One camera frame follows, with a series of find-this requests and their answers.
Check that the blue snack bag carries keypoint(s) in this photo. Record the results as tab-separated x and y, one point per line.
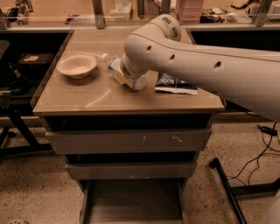
174	85

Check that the grey drawer cabinet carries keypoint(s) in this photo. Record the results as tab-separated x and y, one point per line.
98	102

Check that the white bowl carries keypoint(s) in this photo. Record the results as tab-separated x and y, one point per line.
76	65

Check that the black stand leg right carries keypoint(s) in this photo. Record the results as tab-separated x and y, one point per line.
234	192

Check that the black power adapter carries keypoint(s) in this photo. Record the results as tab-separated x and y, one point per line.
267	130

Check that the dark box on shelf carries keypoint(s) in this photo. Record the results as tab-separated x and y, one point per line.
36	59

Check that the pink plastic crate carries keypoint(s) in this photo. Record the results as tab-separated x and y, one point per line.
188	11

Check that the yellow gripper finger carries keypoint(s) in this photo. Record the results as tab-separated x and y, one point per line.
120	78

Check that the middle grey drawer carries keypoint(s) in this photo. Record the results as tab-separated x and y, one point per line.
167	170

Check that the black table frame left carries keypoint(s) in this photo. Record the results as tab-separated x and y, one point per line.
33	144

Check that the bottom open grey drawer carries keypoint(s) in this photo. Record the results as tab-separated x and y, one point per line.
136	201

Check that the clear blue plastic bottle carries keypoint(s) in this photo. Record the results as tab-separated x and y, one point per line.
114	64

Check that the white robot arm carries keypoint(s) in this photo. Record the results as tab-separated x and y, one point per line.
249	78

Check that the top grey drawer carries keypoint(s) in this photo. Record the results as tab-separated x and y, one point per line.
128	141

